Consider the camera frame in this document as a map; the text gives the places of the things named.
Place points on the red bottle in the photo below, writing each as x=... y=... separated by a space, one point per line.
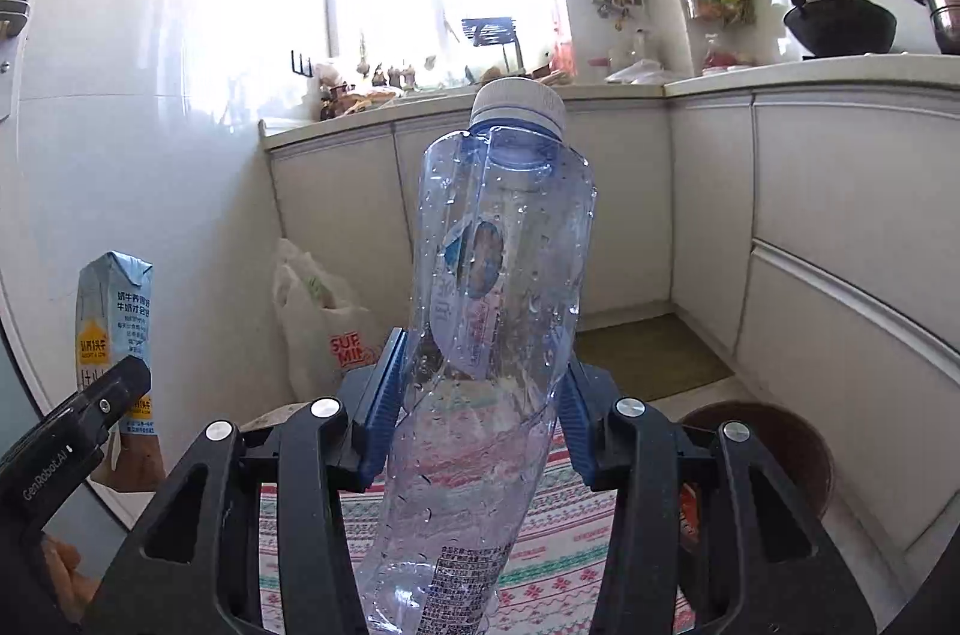
x=562 y=58

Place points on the light blue milk carton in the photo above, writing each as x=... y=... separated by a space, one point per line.
x=112 y=320

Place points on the black wok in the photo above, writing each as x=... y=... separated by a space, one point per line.
x=840 y=28

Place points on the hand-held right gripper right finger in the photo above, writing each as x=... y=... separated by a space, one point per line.
x=581 y=432

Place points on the brown plastic bucket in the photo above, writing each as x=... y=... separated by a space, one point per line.
x=780 y=447

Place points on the brown floor mat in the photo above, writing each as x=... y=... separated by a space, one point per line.
x=660 y=358

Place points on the white crumpled plastic wrap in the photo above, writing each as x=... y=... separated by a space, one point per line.
x=637 y=73

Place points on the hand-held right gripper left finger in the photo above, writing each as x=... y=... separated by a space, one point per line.
x=379 y=425

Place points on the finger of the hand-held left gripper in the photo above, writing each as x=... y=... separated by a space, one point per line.
x=112 y=395

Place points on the blue dish rack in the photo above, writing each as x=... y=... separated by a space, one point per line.
x=491 y=32

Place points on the white plastic shopping bag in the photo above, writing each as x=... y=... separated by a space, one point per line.
x=330 y=320

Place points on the person's left hand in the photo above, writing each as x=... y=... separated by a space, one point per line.
x=64 y=575

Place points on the orange snack packet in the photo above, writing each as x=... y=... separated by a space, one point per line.
x=688 y=511

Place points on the patterned striped blanket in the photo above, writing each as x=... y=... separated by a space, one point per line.
x=555 y=530

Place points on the clear plastic bottle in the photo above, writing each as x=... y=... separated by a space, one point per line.
x=495 y=275

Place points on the red food bag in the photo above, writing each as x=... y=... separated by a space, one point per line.
x=720 y=56

